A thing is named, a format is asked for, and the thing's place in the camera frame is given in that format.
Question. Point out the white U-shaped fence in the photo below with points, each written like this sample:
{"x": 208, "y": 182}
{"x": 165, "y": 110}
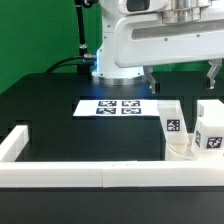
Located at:
{"x": 15, "y": 174}

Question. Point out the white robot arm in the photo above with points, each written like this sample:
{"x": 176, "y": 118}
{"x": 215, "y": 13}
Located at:
{"x": 107, "y": 71}

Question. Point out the white marker sheet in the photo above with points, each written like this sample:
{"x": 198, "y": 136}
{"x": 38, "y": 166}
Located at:
{"x": 118, "y": 108}

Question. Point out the white round stool seat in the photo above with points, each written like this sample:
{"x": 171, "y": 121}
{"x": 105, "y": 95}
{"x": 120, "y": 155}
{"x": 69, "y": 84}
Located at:
{"x": 184, "y": 153}

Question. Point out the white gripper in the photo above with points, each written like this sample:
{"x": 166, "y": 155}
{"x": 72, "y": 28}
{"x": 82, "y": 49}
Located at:
{"x": 156, "y": 32}

